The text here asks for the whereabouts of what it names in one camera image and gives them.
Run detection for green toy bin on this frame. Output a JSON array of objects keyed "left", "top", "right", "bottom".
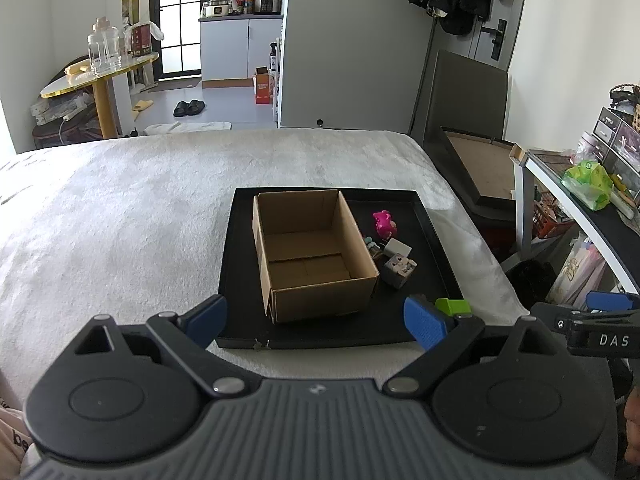
[{"left": 435, "top": 298, "right": 472, "bottom": 318}]

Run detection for black shallow tray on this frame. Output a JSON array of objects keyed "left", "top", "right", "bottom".
[{"left": 216, "top": 188, "right": 462, "bottom": 350}]

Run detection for black slippers pair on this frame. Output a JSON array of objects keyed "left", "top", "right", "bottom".
[{"left": 172, "top": 100, "right": 206, "bottom": 118}]

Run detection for round gold side table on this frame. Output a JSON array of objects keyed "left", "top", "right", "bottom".
[{"left": 40, "top": 52, "right": 160, "bottom": 139}]

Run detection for white charger plug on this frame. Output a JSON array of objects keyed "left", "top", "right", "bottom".
[{"left": 383, "top": 237, "right": 412, "bottom": 258}]

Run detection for black framed board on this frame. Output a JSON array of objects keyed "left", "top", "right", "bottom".
[{"left": 423, "top": 128, "right": 515, "bottom": 211}]

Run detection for green snack bag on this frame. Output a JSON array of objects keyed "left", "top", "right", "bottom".
[{"left": 561, "top": 160, "right": 614, "bottom": 211}]

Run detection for black door handle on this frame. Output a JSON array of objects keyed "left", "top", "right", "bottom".
[{"left": 480, "top": 18, "right": 508, "bottom": 61}]

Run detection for clear glass jar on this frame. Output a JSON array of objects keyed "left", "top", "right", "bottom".
[{"left": 87, "top": 16, "right": 122, "bottom": 75}]

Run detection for orange cardboard box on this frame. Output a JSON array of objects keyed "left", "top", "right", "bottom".
[{"left": 253, "top": 66, "right": 272, "bottom": 105}]

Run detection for white kitchen cabinet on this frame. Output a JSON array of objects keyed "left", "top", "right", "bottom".
[{"left": 200, "top": 14, "right": 283, "bottom": 88}]

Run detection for black desk shelf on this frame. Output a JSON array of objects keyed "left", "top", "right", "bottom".
[{"left": 502, "top": 144, "right": 639, "bottom": 294}]

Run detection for yellow slippers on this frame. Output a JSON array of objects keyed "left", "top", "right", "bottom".
[{"left": 132, "top": 100, "right": 154, "bottom": 119}]

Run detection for pink bird toy figure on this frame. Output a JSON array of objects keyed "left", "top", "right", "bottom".
[{"left": 372, "top": 210, "right": 398, "bottom": 240}]

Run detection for brown cardboard box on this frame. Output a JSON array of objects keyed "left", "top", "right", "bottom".
[{"left": 252, "top": 190, "right": 378, "bottom": 324}]

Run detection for red tin can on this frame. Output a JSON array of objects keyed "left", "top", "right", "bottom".
[{"left": 130, "top": 22, "right": 152, "bottom": 58}]

